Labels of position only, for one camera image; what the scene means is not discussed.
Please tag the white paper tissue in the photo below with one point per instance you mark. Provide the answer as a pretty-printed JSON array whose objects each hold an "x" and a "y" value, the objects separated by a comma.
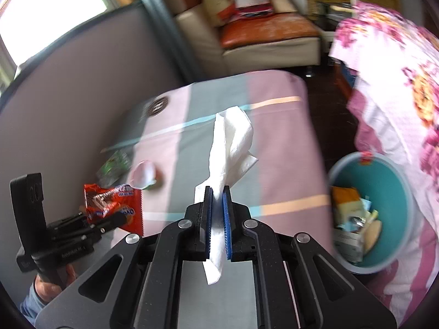
[{"x": 233, "y": 137}]

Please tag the green snack wrapper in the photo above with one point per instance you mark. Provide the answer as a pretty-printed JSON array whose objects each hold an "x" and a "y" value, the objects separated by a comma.
[{"x": 115, "y": 168}]

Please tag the orange seat cushion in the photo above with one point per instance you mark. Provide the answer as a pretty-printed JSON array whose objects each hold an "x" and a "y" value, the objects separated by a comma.
[{"x": 267, "y": 29}]

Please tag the person's left forearm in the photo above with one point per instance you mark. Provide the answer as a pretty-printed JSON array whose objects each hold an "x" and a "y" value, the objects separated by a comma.
[{"x": 31, "y": 310}]

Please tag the window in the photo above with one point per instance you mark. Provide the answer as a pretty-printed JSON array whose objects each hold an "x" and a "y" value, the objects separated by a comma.
[{"x": 51, "y": 13}]

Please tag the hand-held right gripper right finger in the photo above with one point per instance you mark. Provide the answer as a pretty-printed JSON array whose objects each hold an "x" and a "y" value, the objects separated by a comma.
[{"x": 227, "y": 219}]

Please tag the yellow plush pillow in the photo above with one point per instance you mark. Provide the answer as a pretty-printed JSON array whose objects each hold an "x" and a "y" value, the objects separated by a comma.
[{"x": 217, "y": 5}]

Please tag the beige round bread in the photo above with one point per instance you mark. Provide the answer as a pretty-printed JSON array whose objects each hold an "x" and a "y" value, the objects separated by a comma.
[{"x": 373, "y": 234}]

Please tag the cream leather sofa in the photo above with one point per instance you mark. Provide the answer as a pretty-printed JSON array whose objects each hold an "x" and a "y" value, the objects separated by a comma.
[{"x": 202, "y": 41}]

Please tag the person's left hand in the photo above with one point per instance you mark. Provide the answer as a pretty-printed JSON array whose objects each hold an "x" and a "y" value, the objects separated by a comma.
[{"x": 55, "y": 289}]

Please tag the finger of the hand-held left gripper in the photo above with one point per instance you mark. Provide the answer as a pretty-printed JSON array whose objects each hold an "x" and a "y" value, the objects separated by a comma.
[
  {"x": 111, "y": 221},
  {"x": 73, "y": 218}
]

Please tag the small red wrapper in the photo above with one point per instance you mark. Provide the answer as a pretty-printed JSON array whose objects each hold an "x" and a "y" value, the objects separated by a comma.
[{"x": 366, "y": 157}]

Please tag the crumpled clear plastic wrap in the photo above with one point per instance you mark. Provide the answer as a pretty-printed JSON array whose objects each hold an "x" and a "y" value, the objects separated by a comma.
[{"x": 144, "y": 174}]

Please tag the striped pastel table cover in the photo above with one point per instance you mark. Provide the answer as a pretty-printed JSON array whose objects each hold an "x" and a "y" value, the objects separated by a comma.
[{"x": 274, "y": 150}]

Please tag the grey-blue curtain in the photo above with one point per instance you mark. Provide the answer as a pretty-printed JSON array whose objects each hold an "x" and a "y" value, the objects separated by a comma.
[{"x": 168, "y": 24}]

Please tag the black round disc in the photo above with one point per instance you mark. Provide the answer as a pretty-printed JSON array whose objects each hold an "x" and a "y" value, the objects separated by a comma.
[{"x": 156, "y": 106}]

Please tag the pink embroidered bed sheet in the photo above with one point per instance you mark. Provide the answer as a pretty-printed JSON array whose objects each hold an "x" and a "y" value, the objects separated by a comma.
[{"x": 411, "y": 281}]

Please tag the teal plastic bin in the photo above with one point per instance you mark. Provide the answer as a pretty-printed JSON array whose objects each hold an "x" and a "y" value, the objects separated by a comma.
[{"x": 387, "y": 185}]

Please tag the red orange snack wrapper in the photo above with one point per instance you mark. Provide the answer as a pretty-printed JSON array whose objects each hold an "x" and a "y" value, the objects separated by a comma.
[{"x": 113, "y": 200}]

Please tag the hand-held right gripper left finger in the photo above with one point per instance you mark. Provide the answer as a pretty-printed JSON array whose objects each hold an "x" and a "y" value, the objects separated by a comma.
[{"x": 210, "y": 219}]

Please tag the beige pillow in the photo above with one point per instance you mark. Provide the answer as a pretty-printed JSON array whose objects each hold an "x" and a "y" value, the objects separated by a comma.
[{"x": 283, "y": 1}]

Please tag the orange packet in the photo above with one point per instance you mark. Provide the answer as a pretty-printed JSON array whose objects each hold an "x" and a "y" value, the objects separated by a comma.
[{"x": 344, "y": 196}]

